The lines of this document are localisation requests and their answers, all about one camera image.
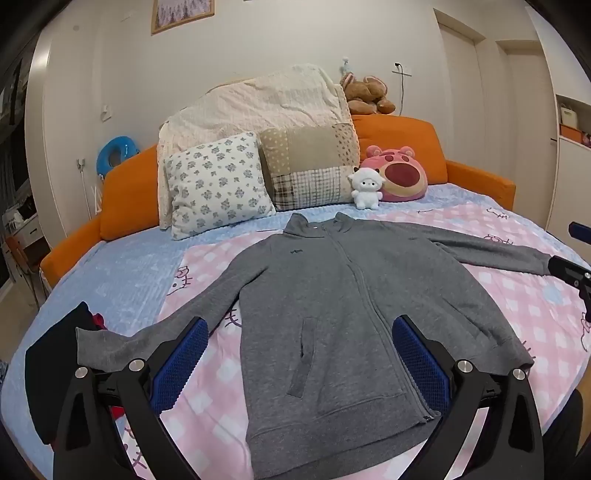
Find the white wardrobe door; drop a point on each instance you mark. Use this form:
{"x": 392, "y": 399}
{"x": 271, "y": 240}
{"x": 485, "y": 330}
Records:
{"x": 521, "y": 129}

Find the dark cluttered shelf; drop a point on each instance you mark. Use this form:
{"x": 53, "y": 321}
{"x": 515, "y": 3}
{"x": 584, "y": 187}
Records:
{"x": 16, "y": 184}

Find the brown teddy bear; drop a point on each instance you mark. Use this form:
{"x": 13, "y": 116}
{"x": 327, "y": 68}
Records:
{"x": 367, "y": 94}

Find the dark clothes pile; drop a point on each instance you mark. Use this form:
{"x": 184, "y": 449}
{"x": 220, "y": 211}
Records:
{"x": 51, "y": 360}

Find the white floral pillow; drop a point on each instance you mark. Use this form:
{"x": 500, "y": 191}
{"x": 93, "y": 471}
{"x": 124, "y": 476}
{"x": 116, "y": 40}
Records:
{"x": 217, "y": 184}

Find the white wall shelf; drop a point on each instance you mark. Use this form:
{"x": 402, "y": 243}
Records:
{"x": 575, "y": 143}

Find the large cream quilted pillow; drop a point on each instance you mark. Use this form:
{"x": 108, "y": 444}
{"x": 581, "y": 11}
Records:
{"x": 258, "y": 101}

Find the pink checked printed blanket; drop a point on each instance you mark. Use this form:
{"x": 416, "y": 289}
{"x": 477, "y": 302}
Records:
{"x": 508, "y": 300}

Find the pink bear plush cushion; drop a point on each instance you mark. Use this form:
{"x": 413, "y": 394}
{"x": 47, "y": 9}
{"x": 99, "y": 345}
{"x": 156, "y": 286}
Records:
{"x": 401, "y": 177}

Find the white wall hook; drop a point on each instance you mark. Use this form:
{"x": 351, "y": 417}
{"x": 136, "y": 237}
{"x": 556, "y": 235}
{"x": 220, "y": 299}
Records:
{"x": 107, "y": 113}

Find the white wall socket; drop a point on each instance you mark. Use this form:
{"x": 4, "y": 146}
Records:
{"x": 402, "y": 68}

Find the beige patchwork pillow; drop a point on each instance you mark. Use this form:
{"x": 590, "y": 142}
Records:
{"x": 309, "y": 161}

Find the framed wall picture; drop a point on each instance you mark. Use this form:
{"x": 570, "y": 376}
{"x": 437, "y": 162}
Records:
{"x": 182, "y": 14}

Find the orange box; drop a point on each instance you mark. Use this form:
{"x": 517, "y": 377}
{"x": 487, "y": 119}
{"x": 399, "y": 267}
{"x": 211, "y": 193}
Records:
{"x": 571, "y": 130}

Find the orange bed frame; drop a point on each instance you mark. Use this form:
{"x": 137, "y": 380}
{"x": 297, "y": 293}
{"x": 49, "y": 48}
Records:
{"x": 124, "y": 194}

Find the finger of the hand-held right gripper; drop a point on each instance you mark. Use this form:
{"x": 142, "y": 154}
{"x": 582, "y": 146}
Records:
{"x": 569, "y": 271}
{"x": 579, "y": 230}

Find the white plush lamb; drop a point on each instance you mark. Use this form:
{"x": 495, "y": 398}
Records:
{"x": 366, "y": 191}

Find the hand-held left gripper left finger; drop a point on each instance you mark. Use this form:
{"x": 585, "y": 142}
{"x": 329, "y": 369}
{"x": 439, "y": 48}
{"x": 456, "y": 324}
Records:
{"x": 180, "y": 364}

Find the person's dark clothing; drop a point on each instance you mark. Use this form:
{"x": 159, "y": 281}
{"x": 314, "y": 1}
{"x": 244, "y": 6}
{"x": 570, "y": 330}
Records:
{"x": 568, "y": 438}

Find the white room door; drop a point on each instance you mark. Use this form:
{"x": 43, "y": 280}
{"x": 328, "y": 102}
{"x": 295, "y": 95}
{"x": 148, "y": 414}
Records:
{"x": 457, "y": 74}

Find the grey zip jacket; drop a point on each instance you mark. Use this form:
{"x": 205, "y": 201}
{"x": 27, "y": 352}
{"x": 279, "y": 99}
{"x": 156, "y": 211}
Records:
{"x": 332, "y": 300}

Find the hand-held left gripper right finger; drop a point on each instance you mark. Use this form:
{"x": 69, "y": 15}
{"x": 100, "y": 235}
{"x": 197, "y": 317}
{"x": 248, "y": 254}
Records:
{"x": 420, "y": 364}

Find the red cloth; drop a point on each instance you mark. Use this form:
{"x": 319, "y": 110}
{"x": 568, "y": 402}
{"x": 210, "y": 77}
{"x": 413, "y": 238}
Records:
{"x": 97, "y": 321}

